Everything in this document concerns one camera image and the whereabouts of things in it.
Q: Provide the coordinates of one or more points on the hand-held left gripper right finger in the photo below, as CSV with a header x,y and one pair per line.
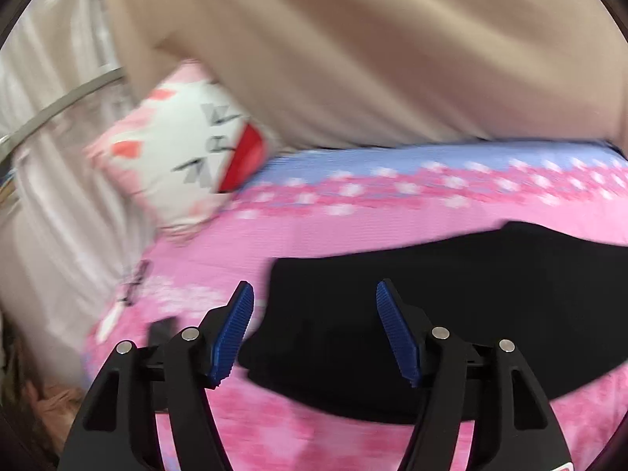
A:
x,y
400,338

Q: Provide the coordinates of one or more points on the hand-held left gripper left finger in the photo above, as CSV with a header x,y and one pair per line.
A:
x,y
230,338

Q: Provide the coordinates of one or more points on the black pants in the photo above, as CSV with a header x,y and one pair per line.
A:
x,y
490,304

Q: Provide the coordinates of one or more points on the pink floral bedsheet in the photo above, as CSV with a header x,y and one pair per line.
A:
x,y
343,235

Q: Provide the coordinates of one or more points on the white cartoon face pillow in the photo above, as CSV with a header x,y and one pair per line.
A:
x,y
186,157

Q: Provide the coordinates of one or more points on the white curtain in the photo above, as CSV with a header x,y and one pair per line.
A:
x,y
59,216

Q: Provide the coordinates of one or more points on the beige padded headboard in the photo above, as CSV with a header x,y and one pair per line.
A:
x,y
392,59

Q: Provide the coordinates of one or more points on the metal rail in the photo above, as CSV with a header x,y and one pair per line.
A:
x,y
64,103

